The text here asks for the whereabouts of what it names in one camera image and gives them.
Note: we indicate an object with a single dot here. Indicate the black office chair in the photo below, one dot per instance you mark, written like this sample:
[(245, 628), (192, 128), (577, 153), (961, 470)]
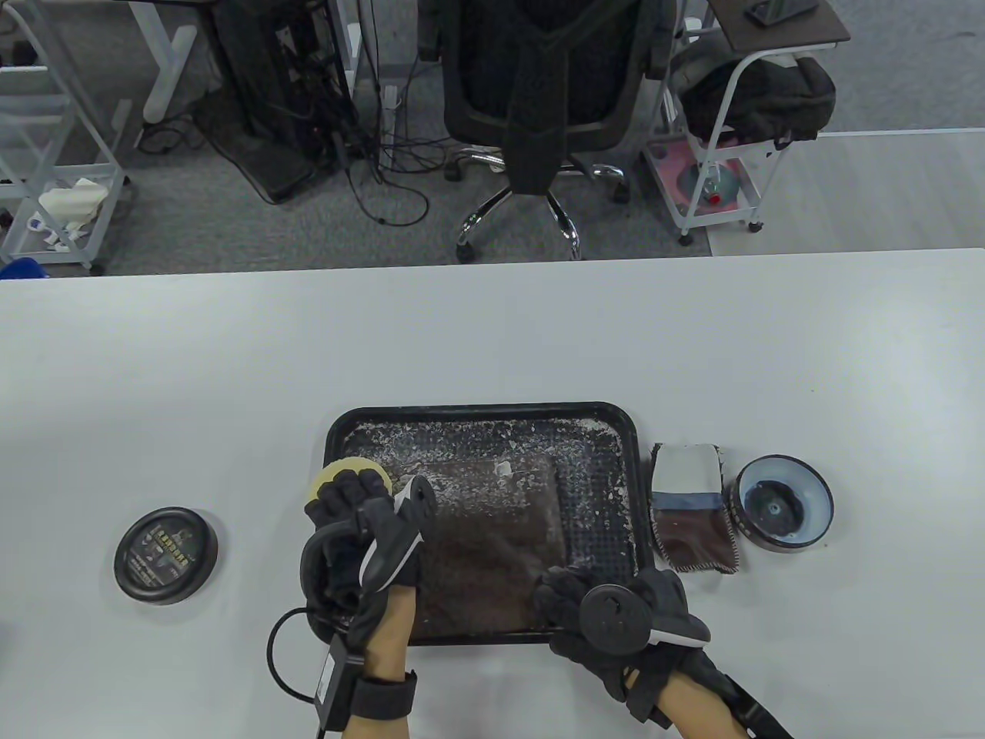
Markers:
[(539, 77)]

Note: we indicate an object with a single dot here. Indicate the person's right forearm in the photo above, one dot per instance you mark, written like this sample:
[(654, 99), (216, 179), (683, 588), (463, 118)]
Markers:
[(704, 712)]

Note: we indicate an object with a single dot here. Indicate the clear bottle with red cap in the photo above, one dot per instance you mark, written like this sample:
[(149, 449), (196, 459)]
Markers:
[(716, 188)]

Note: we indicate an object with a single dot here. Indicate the person's right hand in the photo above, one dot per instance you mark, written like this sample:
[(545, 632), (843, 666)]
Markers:
[(562, 593)]

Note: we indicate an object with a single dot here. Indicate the black backpack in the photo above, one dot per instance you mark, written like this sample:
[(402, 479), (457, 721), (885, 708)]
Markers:
[(777, 92)]

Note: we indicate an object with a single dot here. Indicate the black hand controller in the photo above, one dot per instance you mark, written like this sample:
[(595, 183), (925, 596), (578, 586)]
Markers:
[(616, 616), (392, 539)]

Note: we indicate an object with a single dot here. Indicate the white cart with brown top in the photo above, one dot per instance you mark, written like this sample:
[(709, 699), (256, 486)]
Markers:
[(777, 35)]

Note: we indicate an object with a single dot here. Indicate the brown leather bag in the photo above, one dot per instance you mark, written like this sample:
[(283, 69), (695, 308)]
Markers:
[(500, 539)]

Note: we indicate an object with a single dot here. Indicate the pink round plate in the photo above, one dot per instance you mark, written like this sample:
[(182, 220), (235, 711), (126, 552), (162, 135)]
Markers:
[(666, 165)]

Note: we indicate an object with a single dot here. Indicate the black leather care cream jar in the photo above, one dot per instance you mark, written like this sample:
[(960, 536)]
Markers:
[(781, 504)]

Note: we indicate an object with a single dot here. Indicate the person's left hand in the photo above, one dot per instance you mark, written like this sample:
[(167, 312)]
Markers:
[(346, 500)]

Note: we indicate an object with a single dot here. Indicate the white foam block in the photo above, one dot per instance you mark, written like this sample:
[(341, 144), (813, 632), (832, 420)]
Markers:
[(73, 198)]

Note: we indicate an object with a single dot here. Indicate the person's left forearm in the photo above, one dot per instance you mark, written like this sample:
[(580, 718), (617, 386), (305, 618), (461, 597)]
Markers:
[(392, 631)]

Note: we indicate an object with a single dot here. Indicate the white desk leg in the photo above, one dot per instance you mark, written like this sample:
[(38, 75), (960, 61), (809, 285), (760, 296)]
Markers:
[(165, 69), (352, 46)]

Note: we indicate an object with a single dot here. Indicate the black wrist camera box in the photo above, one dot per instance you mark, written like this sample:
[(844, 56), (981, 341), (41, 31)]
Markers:
[(335, 685)]

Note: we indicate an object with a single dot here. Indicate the black computer tower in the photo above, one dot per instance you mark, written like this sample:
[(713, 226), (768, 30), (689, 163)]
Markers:
[(262, 77)]

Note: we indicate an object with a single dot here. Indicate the black round jar lid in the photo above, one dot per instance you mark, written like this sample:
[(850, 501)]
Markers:
[(165, 554)]

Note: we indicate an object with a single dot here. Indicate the white blue brown cloth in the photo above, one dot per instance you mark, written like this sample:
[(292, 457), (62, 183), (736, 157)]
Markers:
[(692, 523)]

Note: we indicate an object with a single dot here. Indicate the white power strip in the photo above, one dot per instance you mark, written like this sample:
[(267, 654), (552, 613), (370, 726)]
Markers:
[(391, 104)]

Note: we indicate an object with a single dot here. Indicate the blue object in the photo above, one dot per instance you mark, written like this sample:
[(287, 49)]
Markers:
[(19, 269)]

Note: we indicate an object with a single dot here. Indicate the black phone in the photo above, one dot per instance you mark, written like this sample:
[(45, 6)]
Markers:
[(777, 11)]

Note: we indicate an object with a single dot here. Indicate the black plastic tray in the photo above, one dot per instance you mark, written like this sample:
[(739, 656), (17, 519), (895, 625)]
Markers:
[(600, 477)]

